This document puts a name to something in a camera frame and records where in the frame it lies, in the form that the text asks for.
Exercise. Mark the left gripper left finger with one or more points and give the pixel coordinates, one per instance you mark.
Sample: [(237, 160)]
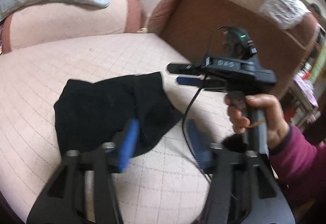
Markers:
[(62, 199)]

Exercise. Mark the brown sofa armrest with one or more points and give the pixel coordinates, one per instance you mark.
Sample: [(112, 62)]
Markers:
[(191, 26)]

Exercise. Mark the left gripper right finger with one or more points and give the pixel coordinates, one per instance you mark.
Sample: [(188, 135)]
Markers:
[(243, 188)]

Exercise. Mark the magenta sleeve right forearm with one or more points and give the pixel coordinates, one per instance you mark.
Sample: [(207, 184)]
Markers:
[(300, 167)]

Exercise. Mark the right hand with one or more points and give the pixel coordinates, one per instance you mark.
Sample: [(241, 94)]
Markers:
[(277, 127)]

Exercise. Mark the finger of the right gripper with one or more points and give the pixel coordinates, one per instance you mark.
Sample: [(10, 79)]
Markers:
[(184, 69), (190, 81)]

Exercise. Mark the pink sofa back cushion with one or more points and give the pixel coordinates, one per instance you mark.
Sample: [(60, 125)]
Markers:
[(49, 22)]

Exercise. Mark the white lace armrest cover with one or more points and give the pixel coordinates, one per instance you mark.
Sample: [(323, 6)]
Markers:
[(286, 14)]

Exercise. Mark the black pants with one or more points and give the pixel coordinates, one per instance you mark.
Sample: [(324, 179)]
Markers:
[(90, 114)]

